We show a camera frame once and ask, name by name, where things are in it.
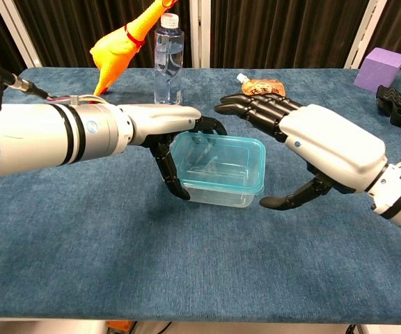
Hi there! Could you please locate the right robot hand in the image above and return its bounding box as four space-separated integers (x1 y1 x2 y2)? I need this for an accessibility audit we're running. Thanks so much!
214 92 388 212

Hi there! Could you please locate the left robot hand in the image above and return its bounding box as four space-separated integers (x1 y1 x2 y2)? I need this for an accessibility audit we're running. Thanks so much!
118 103 228 201

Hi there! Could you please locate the light blue container lid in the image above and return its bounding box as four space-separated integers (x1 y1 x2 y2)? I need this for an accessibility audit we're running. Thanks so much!
169 131 267 196

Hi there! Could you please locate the clear plastic food container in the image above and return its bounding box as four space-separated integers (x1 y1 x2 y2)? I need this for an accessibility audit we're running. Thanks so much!
182 183 258 209

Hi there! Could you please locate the clear plastic water bottle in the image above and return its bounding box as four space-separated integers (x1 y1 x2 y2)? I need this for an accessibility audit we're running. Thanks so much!
153 13 184 106

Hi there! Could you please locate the yellow rubber chicken toy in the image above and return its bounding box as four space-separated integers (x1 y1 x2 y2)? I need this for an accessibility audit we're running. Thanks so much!
88 0 180 97

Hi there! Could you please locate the purple foam cube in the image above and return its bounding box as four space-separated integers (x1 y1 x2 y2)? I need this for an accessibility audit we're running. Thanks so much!
352 47 401 94

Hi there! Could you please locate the orange sauce spout pouch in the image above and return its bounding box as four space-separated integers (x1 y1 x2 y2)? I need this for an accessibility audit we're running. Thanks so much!
235 72 288 97

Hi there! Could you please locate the blue fabric tablecloth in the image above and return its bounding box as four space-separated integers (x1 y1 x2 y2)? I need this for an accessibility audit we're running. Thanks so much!
0 67 401 321

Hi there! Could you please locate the orange plastic object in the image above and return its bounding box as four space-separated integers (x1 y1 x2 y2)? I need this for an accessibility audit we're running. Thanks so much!
105 320 134 334

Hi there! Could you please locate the white frame post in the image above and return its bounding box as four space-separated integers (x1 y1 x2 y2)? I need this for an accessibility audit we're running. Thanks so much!
343 0 389 70
0 0 43 69
189 0 211 69

